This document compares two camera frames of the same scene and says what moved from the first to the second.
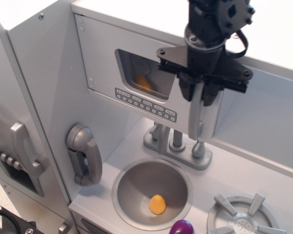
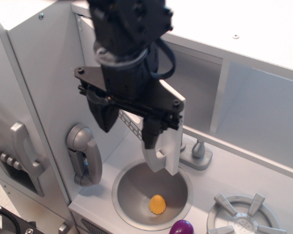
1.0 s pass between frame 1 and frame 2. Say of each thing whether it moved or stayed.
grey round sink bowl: stayed
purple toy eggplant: stayed
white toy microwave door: moved
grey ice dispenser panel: stayed
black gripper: moved
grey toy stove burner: stayed
